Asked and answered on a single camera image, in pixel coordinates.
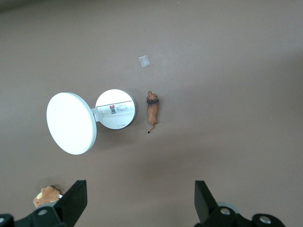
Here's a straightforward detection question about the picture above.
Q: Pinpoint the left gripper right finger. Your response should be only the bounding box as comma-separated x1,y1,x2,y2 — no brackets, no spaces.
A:
194,180,283,227

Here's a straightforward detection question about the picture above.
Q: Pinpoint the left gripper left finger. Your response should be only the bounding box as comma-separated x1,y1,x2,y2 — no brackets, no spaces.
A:
0,179,88,227

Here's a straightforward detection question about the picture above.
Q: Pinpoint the white round desk lamp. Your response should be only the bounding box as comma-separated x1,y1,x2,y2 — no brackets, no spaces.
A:
45,88,137,156

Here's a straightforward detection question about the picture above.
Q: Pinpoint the small clear tape piece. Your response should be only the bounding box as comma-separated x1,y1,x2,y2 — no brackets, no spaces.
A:
139,55,151,68

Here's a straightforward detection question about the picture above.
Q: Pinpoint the brown bear plush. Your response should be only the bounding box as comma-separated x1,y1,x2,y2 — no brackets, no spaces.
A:
32,185,63,209

